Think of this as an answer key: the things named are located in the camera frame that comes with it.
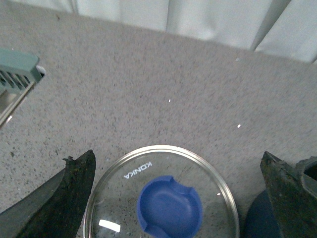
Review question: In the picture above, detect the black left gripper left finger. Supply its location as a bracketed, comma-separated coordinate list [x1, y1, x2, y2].
[0, 150, 96, 238]

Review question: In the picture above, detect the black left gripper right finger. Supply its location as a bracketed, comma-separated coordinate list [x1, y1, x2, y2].
[260, 151, 317, 238]

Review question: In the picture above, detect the glass pot lid blue knob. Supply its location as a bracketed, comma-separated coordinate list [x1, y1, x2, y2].
[83, 145, 240, 238]

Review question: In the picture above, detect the dark blue pot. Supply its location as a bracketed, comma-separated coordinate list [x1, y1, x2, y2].
[244, 155, 317, 238]

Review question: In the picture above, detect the green metal dish rack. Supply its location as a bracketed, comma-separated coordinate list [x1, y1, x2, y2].
[0, 48, 46, 126]

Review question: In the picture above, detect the grey white curtain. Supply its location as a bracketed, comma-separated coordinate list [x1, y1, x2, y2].
[0, 0, 317, 64]

